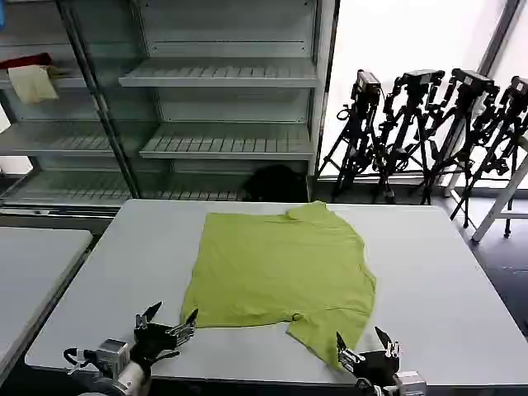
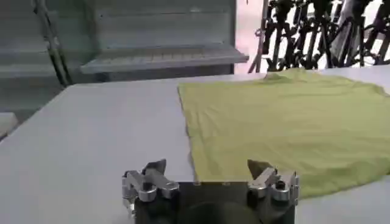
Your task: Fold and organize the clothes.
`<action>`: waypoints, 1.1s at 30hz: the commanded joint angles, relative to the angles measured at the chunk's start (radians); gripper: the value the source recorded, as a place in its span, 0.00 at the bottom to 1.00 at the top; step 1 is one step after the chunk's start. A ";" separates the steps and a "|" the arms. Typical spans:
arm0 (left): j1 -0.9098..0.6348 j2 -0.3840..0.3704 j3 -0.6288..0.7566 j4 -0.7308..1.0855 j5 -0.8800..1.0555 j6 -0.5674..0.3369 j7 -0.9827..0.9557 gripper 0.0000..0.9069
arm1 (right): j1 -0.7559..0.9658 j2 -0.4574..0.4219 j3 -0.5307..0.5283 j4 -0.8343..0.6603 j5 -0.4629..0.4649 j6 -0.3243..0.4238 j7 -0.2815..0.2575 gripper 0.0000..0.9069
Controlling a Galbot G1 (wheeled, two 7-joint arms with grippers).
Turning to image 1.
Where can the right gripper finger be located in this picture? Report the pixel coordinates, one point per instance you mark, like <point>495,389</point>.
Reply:
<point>389,345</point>
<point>345,355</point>

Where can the black bag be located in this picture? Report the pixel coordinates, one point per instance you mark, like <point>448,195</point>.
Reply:
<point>274,183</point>

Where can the black tripod with box camera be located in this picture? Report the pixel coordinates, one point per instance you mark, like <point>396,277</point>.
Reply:
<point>363,123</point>

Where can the beige cloth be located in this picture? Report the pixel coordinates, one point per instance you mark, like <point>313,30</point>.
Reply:
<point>33,84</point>

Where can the white table frame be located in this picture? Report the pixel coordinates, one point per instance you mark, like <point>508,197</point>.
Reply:
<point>501,198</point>

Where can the blue item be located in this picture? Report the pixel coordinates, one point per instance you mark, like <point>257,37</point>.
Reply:
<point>2,14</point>

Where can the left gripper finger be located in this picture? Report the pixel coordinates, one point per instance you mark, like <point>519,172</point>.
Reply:
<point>183,330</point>
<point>149,312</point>

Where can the red cloth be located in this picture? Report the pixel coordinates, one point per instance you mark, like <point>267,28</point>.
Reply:
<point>22,61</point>

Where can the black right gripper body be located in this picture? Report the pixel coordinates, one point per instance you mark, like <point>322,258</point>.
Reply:
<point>377,367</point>

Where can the grey shelf unit slatted shelves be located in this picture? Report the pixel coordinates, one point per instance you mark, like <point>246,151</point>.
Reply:
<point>231,103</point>

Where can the black tripod with wide camera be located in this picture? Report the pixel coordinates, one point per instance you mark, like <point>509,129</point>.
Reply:
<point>466,107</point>
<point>412,107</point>

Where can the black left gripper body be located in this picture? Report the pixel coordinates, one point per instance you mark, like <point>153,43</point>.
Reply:
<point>152,340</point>

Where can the grey shelf unit glass side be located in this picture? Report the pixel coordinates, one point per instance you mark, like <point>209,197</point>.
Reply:
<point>62,136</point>

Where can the green shirt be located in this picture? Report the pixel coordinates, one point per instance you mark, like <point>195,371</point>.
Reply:
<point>280,272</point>

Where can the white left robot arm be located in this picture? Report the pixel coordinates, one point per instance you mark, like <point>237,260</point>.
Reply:
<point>128,381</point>

